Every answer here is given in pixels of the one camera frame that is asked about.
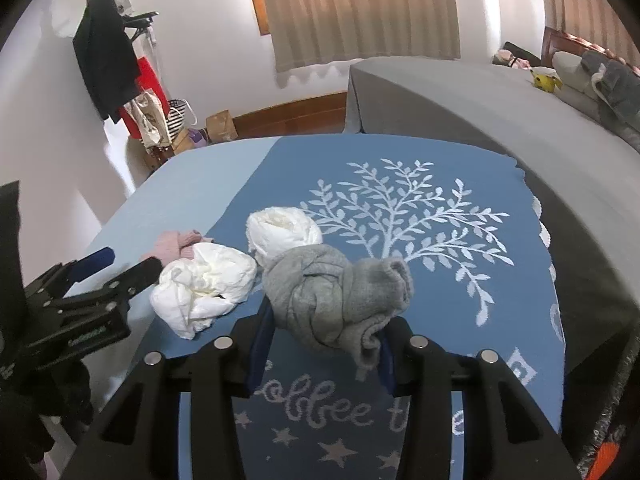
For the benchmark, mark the right beige curtain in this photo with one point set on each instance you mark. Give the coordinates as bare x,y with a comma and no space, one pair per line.
595,21

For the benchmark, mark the blue tree-pattern table cloth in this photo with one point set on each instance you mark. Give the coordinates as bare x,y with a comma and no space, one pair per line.
461,217

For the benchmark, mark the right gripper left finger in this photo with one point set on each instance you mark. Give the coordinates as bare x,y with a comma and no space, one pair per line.
136,436

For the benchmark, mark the pink items by bed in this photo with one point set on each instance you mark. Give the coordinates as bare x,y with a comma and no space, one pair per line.
512,55

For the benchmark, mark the canvas tote bag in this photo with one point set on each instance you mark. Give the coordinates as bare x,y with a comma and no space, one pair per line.
147,113

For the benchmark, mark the left beige curtain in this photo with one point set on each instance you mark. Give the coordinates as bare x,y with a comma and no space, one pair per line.
311,32

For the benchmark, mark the wooden coat rack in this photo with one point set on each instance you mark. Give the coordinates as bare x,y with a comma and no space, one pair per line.
136,26

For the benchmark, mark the white tissue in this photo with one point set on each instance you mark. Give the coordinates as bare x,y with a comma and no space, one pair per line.
192,293

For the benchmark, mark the beige curtain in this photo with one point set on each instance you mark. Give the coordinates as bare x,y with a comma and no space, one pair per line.
311,32
595,21

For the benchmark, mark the black lined trash bin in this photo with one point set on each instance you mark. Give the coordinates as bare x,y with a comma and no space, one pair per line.
601,404

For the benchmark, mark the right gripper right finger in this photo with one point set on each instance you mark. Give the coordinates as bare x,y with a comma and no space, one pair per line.
506,435

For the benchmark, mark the bed with grey sheet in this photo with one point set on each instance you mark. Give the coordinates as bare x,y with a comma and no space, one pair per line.
586,178

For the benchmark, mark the striped bag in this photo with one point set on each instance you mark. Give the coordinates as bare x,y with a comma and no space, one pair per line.
180,115

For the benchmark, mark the grey sock bundle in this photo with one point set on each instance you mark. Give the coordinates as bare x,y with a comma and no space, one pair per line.
330,304

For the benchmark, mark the yellow plush toy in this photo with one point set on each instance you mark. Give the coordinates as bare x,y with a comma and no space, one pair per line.
546,83

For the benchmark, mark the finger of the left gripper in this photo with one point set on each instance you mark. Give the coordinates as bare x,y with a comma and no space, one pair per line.
128,284
90,265

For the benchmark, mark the red hanging bag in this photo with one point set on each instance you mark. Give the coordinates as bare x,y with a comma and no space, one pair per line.
147,80

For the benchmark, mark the brown paper bag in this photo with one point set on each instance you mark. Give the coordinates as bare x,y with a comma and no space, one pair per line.
220,127

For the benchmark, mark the wooden headboard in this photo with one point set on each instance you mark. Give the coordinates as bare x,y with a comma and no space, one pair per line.
555,41

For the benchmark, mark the folded grey blankets pile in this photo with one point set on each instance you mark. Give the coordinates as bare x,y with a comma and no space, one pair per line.
605,90

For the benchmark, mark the pink sock roll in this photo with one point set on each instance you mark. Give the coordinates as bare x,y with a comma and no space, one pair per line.
174,245

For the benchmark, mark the black hanging coat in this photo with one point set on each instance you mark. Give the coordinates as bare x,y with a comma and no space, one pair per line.
106,58

